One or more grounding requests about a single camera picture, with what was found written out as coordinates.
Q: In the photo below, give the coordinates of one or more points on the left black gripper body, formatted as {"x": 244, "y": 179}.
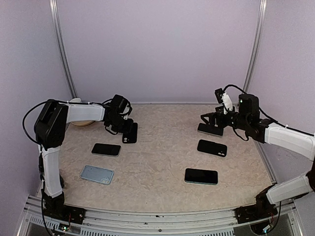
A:
{"x": 119, "y": 126}

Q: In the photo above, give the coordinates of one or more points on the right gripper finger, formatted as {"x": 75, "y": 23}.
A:
{"x": 213, "y": 126}
{"x": 209, "y": 117}

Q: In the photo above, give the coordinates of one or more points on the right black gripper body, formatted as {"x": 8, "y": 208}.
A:
{"x": 219, "y": 114}

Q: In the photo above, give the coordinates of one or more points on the black phone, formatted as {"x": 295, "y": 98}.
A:
{"x": 106, "y": 149}
{"x": 201, "y": 176}
{"x": 202, "y": 128}

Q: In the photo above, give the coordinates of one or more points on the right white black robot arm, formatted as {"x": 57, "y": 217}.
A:
{"x": 247, "y": 118}

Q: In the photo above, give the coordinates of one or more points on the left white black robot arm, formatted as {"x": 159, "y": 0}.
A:
{"x": 53, "y": 119}

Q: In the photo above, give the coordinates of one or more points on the light blue phone case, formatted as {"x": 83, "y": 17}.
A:
{"x": 97, "y": 174}

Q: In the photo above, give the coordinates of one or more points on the beige round plate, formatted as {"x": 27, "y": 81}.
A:
{"x": 82, "y": 123}

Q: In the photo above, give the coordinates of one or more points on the light blue mug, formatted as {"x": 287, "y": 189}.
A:
{"x": 76, "y": 100}

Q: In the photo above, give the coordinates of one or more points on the black cylinder cup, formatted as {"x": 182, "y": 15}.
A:
{"x": 61, "y": 181}

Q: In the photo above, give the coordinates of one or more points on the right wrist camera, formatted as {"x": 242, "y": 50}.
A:
{"x": 224, "y": 99}

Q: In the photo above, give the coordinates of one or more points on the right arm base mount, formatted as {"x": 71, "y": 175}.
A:
{"x": 260, "y": 210}

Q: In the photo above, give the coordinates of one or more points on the front aluminium rail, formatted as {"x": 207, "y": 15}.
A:
{"x": 99, "y": 222}

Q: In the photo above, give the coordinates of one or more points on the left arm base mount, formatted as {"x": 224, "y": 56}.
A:
{"x": 55, "y": 208}

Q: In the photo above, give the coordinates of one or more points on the right aluminium frame post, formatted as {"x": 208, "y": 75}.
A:
{"x": 256, "y": 44}

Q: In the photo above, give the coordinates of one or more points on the aluminium frame post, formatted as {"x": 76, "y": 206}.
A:
{"x": 256, "y": 44}
{"x": 58, "y": 32}

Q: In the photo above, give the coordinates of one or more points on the left aluminium frame post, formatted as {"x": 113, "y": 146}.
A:
{"x": 58, "y": 32}

